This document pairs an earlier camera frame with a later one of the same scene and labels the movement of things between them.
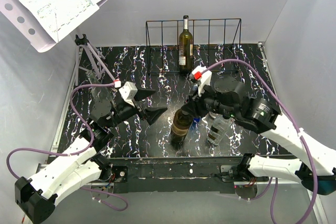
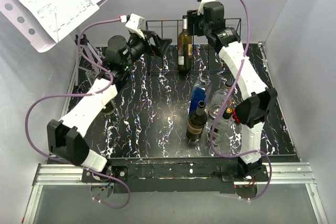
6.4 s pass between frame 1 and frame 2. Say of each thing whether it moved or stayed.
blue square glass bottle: moved
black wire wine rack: stayed
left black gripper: moved
